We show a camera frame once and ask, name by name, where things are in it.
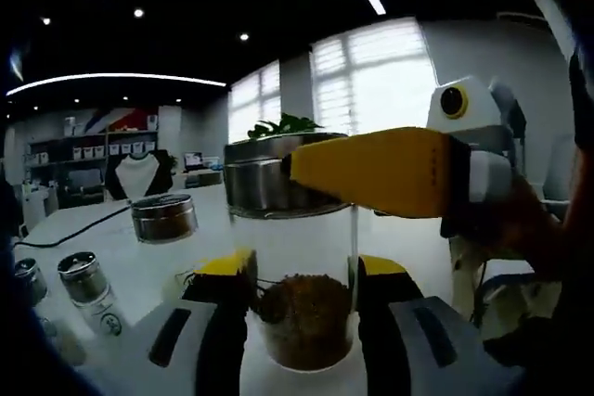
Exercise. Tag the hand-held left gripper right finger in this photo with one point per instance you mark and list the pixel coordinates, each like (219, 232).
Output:
(468, 368)

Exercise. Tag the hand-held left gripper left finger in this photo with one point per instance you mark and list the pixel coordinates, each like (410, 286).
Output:
(130, 375)

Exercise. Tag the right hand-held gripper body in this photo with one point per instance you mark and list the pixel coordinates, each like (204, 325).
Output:
(482, 108)

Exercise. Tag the small glass seasoning bottle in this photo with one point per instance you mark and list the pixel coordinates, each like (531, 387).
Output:
(83, 275)
(30, 280)

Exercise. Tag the medium glass seasoning bottle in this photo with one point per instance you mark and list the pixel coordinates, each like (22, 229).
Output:
(162, 220)

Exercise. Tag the tall brown-filled seasoning bottle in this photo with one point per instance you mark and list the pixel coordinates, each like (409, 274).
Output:
(301, 312)

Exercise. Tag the person's right hand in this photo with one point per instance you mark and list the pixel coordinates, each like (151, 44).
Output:
(520, 229)

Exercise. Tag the wide window with blinds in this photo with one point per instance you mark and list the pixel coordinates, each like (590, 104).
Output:
(371, 71)

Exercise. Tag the large green leafy plant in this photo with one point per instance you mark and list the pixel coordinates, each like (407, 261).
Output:
(287, 126)

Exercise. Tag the narrow window with blinds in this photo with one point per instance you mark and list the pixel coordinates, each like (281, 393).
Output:
(255, 104)

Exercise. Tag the small lit monitor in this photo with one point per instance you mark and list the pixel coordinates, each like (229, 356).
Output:
(194, 160)

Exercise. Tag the row of white storage boxes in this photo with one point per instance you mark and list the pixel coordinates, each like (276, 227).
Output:
(97, 151)

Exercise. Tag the round ceiling downlights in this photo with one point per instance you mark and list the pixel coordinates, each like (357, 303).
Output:
(138, 12)

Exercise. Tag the wall storage shelf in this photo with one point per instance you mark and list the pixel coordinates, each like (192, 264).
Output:
(55, 162)

